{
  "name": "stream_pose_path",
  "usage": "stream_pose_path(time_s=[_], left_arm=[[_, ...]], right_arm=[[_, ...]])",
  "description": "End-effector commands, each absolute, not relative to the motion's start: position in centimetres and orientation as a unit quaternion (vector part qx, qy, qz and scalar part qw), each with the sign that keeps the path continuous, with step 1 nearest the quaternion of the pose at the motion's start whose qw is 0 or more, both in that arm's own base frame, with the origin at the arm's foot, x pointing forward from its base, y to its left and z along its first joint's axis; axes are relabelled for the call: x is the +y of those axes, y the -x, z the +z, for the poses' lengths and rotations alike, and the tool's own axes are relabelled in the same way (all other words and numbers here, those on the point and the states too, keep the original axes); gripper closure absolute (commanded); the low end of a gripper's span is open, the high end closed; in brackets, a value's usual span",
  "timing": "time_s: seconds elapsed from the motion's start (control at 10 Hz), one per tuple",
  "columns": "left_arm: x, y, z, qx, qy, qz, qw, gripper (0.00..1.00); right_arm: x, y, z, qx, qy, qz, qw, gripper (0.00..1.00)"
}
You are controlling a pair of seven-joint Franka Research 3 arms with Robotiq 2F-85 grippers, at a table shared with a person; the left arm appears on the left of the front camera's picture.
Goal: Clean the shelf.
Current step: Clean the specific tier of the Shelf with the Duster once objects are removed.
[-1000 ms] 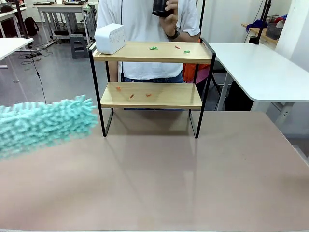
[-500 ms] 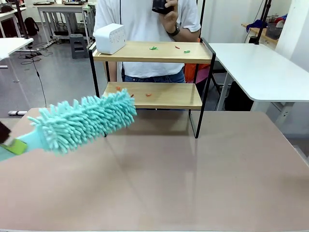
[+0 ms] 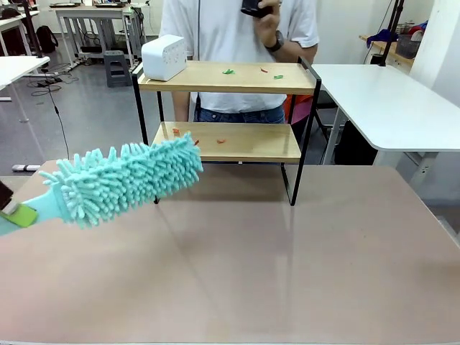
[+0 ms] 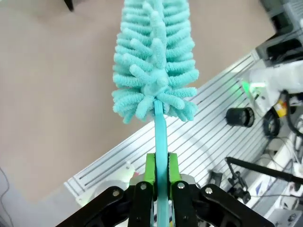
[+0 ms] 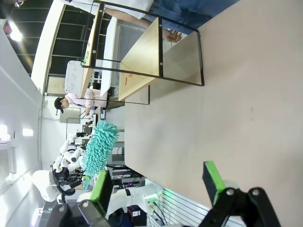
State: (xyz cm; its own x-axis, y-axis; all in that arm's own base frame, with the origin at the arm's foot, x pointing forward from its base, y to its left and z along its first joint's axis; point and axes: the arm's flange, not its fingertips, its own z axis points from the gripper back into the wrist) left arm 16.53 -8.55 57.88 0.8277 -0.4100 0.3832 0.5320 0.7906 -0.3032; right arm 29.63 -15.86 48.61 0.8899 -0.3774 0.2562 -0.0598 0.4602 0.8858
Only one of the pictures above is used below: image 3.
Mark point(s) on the teal microfiber duster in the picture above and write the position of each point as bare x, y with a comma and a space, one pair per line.
125, 176

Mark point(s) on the white sound machine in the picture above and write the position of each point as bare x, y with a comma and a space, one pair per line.
161, 59

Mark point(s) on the green paper scrap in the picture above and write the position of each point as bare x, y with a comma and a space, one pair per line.
228, 72
278, 76

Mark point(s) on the black mesh pen cup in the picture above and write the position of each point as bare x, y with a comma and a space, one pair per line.
253, 8

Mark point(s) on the person's left forearm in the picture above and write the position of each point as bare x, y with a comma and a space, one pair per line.
298, 50

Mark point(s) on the person's right forearm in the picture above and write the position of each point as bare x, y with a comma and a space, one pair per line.
180, 106

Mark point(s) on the two-tier wood metal shelf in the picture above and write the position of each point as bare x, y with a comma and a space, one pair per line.
230, 82

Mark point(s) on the person's left hand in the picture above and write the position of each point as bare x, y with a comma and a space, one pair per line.
267, 30

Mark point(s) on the white power strip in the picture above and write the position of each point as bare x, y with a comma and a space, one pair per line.
26, 167

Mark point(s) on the small white desk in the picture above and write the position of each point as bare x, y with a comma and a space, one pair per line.
18, 68

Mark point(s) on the grey plastic step stool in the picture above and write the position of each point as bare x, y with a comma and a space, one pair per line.
118, 68

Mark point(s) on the black backpack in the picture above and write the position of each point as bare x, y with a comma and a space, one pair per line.
46, 39

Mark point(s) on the black stand pole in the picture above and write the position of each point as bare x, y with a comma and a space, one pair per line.
32, 28

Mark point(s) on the grey-framed workbench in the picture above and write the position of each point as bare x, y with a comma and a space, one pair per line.
93, 21

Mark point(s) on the blue jeans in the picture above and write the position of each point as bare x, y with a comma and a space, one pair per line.
240, 115

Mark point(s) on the person in white shirt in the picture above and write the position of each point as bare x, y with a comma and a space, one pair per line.
223, 36

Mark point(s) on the pink red chair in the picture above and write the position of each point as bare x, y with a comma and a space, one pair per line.
299, 108

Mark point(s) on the black box under table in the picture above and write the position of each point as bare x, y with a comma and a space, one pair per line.
355, 143

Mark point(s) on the large white table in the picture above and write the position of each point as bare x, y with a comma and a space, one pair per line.
381, 104

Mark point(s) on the blue cloth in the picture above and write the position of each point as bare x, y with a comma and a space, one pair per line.
381, 37

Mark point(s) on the wooden-top desk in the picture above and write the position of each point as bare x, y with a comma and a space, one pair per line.
388, 50

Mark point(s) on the black tripod pole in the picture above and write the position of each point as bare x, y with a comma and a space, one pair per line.
391, 32

